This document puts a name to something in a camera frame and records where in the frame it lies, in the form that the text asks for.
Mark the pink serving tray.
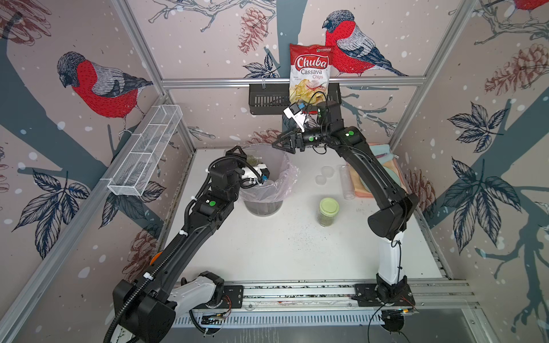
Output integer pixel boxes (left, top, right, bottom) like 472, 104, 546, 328
348, 156, 408, 198

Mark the teal folded cloth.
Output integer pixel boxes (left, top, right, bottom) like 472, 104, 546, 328
370, 144, 395, 166

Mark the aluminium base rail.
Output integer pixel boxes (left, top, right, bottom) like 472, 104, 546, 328
220, 278, 480, 312

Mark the black corrugated cable conduit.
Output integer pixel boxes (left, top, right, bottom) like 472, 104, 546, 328
102, 155, 262, 343

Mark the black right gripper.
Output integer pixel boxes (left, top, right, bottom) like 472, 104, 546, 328
271, 125, 329, 158

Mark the orange round object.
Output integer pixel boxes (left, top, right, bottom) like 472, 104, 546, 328
150, 252, 163, 266

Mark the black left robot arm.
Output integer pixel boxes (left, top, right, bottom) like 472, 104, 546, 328
104, 146, 270, 342

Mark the dark grey wall shelf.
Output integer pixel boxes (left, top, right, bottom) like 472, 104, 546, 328
248, 82, 343, 116

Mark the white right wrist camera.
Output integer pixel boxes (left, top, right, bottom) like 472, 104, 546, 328
283, 102, 307, 132

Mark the short clear mung bean jar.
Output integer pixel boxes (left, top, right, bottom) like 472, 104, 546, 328
246, 154, 262, 168

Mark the white mesh trash bin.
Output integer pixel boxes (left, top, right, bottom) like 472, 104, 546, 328
239, 143, 293, 217

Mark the Chuba cassava chips bag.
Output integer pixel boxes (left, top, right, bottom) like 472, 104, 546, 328
289, 44, 333, 105

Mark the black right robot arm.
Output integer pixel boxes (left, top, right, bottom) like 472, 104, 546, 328
272, 101, 419, 304

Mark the green lid mung bean jar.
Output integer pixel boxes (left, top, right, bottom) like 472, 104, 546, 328
317, 197, 340, 227

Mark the white wire mesh shelf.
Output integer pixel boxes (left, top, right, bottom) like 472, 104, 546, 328
107, 104, 182, 197

